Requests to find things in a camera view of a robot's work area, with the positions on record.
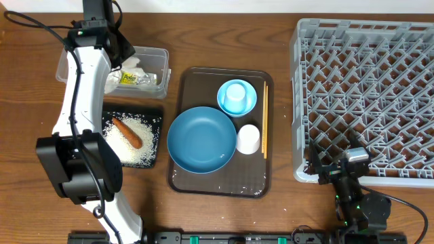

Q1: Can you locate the wooden chopstick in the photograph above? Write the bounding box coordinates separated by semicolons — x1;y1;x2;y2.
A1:
264;85;269;159
261;81;267;154

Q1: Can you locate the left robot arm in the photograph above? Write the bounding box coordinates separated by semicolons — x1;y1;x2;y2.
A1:
36;1;143;243

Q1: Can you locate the orange carrot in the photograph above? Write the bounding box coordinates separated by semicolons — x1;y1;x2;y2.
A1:
112;117;142;149

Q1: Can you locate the dark brown serving tray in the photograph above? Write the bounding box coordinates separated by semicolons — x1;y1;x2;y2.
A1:
168;67;274;199

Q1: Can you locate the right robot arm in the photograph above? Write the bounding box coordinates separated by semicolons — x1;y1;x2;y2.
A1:
307;135;391;236

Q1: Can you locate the wooden chopstick right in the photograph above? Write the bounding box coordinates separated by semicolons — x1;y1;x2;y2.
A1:
264;85;269;159

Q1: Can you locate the dark blue plate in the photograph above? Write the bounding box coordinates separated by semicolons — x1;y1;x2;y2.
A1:
167;106;237;174

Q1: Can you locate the clear plastic bin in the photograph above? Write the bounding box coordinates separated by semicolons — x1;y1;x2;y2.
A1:
55;45;172;100

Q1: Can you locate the foil wrapper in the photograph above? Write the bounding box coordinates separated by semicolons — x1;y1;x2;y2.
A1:
119;73;157;85

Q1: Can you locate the white rice pile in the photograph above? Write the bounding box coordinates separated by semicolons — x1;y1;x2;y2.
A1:
102;114;162;167

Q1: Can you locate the pale pink cup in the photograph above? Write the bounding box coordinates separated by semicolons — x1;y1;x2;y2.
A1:
237;124;260;155

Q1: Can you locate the wooden chopstick left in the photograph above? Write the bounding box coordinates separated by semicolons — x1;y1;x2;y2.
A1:
261;81;267;154

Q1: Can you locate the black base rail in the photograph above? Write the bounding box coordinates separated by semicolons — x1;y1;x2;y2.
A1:
67;231;408;244

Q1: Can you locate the light blue cup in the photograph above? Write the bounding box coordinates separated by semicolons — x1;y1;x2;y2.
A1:
223;83;246;114

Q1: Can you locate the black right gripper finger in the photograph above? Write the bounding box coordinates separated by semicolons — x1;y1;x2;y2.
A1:
348;130;373;158
304;140;322;175

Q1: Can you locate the grey dishwasher rack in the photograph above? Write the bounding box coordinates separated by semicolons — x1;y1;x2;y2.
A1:
290;18;433;188

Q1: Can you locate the white napkin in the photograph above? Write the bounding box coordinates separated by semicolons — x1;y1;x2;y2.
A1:
104;57;145;94

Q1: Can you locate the light blue bowl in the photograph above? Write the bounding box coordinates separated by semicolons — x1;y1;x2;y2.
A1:
217;79;257;117

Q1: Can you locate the black tray bin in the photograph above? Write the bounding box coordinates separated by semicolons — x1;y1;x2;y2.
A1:
101;103;164;169

